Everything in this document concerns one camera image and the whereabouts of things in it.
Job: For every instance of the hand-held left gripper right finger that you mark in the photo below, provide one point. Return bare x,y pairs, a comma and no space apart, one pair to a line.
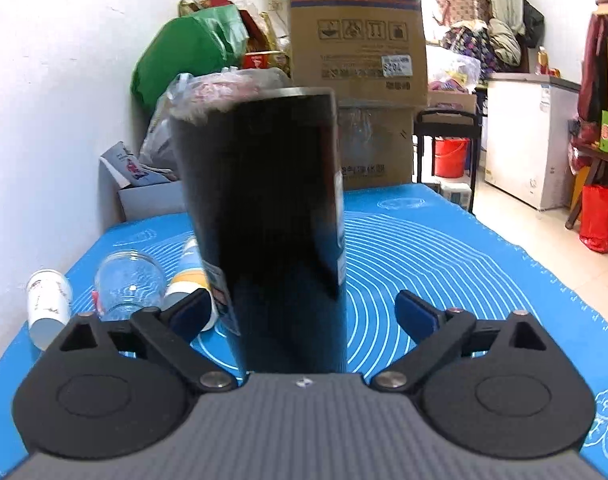
414,315

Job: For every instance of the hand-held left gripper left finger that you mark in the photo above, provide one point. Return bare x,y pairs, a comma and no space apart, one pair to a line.
191,313

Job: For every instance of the black tumbler cup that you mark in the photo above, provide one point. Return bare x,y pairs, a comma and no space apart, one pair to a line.
264,230

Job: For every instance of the white yellow blue cup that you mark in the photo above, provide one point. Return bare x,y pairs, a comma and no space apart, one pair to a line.
191,272

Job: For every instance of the clear glass cup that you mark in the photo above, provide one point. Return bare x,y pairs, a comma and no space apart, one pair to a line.
126,285

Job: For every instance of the white paper cup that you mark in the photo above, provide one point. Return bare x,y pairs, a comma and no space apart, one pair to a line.
46,307

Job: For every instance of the blue silicone baking mat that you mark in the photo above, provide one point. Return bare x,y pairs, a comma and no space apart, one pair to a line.
433,270

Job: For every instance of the white open carton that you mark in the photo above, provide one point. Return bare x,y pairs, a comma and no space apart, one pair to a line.
144,190

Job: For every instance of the red plastic bucket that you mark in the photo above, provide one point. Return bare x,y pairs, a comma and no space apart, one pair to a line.
450,156

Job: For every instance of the lower cardboard box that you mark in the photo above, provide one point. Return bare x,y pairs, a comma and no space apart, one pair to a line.
376,147

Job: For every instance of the black metal chair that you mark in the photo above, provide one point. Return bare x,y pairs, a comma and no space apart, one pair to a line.
446,132

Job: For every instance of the clear plastic bag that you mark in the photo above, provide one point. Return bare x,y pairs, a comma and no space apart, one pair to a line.
159,130

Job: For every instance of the white chest freezer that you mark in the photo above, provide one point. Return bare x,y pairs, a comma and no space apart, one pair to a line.
526,137

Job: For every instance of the red shopping bag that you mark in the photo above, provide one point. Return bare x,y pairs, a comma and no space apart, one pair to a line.
601,217

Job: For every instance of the green plastic bag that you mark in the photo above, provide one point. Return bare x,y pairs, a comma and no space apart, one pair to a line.
184,55

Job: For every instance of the red snack box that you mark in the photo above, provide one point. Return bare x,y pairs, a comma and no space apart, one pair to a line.
264,60

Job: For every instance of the large cardboard box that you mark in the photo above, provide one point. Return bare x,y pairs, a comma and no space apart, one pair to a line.
356,35

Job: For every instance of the pile of patterned bags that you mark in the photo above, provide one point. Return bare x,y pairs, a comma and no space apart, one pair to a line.
476,35

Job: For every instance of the dark red hanging garment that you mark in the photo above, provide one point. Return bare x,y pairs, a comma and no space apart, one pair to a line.
596,60

